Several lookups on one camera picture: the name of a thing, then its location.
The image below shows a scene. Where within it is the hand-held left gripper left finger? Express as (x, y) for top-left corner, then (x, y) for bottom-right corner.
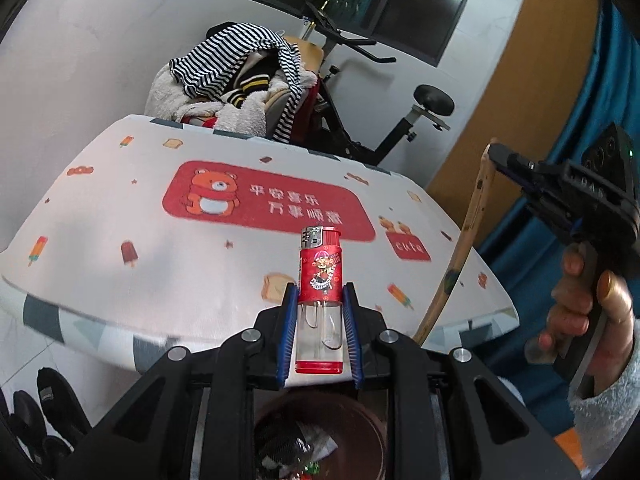
(57, 282), (301, 480)

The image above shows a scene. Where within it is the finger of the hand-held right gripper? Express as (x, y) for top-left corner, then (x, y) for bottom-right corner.
(488, 143), (564, 182)
(499, 168), (577, 242)

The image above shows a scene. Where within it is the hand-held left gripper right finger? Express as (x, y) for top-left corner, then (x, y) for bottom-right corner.
(342, 282), (583, 480)

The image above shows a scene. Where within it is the red lighter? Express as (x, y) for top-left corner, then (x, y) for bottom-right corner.
(294, 226), (346, 375)

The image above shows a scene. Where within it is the wooden stick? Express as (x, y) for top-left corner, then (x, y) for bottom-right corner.
(414, 137), (498, 348)

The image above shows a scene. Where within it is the brown plastic basin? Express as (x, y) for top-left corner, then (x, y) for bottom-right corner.
(252, 387), (391, 480)

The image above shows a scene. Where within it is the person's right forearm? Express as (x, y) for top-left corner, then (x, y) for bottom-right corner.
(567, 355), (640, 480)

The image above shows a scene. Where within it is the person's right hand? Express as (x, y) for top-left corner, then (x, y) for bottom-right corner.
(525, 247), (638, 391)

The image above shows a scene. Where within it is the black exercise bike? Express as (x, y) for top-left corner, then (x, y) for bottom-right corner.
(300, 0), (456, 166)

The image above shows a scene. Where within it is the blue curtain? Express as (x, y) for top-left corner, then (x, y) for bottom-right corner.
(477, 0), (640, 376)

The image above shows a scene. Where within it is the dark window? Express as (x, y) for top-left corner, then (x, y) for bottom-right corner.
(90, 0), (483, 66)

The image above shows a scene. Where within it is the red garment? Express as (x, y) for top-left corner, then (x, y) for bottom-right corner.
(295, 85), (321, 143)

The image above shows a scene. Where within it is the white fleece garment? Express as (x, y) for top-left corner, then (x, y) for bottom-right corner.
(146, 65), (268, 138)

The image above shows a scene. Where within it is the black shoe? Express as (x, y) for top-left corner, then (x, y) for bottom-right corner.
(36, 367), (93, 436)
(12, 390), (53, 456)

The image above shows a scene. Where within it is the yellow wooden chair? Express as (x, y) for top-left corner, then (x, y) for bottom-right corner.
(285, 35), (326, 73)

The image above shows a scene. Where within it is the black yellow striped garment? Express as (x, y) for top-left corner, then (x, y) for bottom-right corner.
(222, 57), (281, 108)

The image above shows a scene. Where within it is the striped shirt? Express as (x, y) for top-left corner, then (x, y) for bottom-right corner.
(169, 22), (308, 143)

